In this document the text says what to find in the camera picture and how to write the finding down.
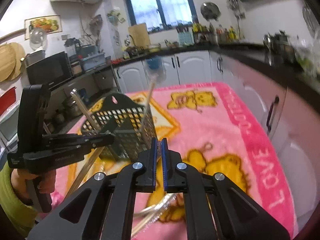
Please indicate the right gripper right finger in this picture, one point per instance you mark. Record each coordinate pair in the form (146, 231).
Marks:
(215, 207)

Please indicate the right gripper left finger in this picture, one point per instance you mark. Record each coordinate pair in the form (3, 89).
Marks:
(102, 208)

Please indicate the wooden chopsticks pair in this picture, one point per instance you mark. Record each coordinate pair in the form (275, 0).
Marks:
(75, 181)

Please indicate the green left sleeve forearm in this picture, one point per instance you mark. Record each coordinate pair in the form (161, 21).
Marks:
(22, 216)

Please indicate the kitchen window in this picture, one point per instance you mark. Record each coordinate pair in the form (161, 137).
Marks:
(161, 15)

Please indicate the loose chopsticks pile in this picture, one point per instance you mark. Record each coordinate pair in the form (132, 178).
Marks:
(151, 214)

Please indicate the stainless steel pot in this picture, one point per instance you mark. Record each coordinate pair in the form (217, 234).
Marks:
(71, 107)

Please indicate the red plastic basin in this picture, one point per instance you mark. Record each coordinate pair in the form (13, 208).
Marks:
(7, 99)

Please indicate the pink cartoon bear blanket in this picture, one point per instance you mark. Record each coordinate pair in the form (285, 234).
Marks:
(214, 131)

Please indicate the black microwave oven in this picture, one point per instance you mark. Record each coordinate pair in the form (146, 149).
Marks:
(50, 71)

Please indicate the dark green utensil basket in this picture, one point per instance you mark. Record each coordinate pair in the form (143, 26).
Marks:
(133, 130)

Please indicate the round bamboo boards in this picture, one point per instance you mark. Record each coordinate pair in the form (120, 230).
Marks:
(10, 61)

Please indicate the blender jug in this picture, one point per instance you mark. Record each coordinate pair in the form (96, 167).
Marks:
(72, 46)

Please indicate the white base cabinets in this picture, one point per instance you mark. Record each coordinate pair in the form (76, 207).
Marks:
(290, 122)

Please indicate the blue hanging bag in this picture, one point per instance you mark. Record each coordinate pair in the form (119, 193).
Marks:
(154, 63)

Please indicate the wooden cutting board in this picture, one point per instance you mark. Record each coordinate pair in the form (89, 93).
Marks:
(140, 35)

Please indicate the black countertop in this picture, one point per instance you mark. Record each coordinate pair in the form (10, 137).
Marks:
(286, 74)

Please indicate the steel kettle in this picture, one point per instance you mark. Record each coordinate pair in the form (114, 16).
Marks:
(268, 42)

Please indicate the hanging steel pot lid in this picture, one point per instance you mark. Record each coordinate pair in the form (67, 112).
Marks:
(210, 11)

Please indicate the fruit picture frame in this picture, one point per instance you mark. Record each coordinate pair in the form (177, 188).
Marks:
(50, 24)

